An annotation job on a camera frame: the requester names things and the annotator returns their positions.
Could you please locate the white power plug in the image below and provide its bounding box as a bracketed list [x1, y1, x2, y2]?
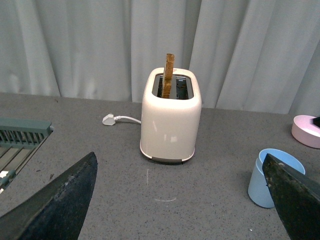
[102, 113, 117, 126]

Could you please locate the white power cable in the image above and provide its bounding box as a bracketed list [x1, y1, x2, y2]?
[113, 115, 142, 125]

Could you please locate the grey white curtain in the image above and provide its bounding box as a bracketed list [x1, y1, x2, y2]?
[0, 0, 320, 116]

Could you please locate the blue cup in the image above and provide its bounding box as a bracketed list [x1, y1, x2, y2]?
[247, 148, 306, 209]

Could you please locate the brown toast slice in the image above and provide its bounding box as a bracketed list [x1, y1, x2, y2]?
[161, 53, 175, 99]

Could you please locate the pink bowl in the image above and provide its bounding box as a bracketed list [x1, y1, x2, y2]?
[291, 115, 320, 149]

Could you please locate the grey green dish rack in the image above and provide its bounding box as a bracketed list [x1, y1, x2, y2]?
[0, 117, 52, 192]

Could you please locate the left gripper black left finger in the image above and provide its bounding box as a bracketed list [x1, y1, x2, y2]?
[0, 152, 98, 240]

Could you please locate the cream white toaster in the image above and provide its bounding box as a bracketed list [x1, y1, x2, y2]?
[140, 67, 202, 163]

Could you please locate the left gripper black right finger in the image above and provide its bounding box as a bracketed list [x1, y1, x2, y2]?
[262, 153, 320, 240]

